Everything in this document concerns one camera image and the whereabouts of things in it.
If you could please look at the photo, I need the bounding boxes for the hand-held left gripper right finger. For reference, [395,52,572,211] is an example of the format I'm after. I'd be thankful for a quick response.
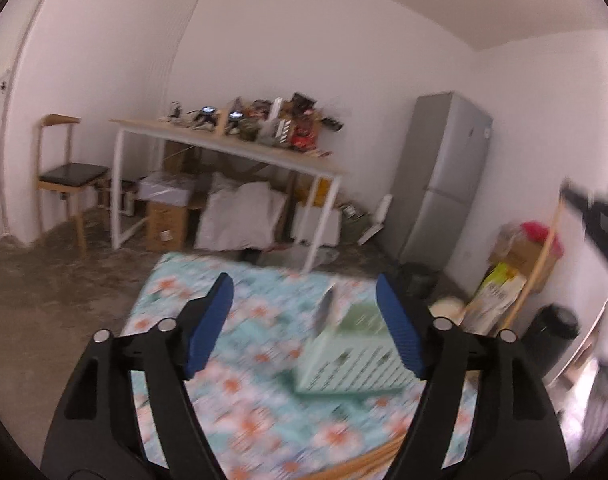
[375,274,570,480]

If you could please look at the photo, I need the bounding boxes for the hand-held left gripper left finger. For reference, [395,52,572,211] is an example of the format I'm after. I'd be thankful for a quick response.
[41,272,234,480]

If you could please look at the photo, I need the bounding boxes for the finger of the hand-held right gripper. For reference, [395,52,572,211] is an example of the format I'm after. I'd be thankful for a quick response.
[560,178,592,216]

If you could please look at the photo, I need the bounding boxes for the mint green utensil holder basket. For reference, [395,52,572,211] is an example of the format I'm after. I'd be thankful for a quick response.
[294,285,420,396]

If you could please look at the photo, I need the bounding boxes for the pile of wooden chopsticks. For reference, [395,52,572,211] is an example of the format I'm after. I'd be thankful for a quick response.
[309,432,410,480]

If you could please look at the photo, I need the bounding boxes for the cardboard box with red cloth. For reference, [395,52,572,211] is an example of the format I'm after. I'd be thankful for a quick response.
[489,220,566,292]

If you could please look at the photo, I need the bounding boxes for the floral printed table cloth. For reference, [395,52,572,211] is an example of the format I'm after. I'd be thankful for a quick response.
[121,252,477,480]

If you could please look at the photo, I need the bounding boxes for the yellow green printed sack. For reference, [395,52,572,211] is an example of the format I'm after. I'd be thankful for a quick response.
[466,260,527,333]

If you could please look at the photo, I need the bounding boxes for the clear plastic bag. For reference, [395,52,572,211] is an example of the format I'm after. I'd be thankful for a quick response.
[259,245,340,273]

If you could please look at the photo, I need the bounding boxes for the white leaning board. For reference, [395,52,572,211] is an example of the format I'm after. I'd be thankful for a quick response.
[359,195,393,246]

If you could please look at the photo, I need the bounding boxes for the white stuffed sacks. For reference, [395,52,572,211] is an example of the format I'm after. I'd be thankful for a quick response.
[194,172,287,251]

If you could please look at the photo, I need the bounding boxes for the brown cardboard box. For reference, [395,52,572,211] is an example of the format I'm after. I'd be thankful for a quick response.
[146,200,190,253]

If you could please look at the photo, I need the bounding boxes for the black waste bin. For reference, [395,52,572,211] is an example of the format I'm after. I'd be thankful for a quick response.
[521,305,580,376]

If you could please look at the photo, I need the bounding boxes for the grey refrigerator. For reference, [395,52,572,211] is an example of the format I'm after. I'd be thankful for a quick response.
[384,91,495,273]

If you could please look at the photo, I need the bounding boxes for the white cardboard box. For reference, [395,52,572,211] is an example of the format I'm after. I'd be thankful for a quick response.
[291,200,342,246]

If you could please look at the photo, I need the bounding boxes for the white storage box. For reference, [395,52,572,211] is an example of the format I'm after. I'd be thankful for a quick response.
[136,172,197,206]

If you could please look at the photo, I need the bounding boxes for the yellow plastic bag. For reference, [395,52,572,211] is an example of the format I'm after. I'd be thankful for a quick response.
[294,175,335,206]

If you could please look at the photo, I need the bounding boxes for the white desk with wooden top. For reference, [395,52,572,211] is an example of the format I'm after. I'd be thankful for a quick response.
[109,119,350,273]

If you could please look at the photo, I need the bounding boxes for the wooden chair with dark seat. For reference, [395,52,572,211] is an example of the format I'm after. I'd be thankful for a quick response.
[36,114,112,253]

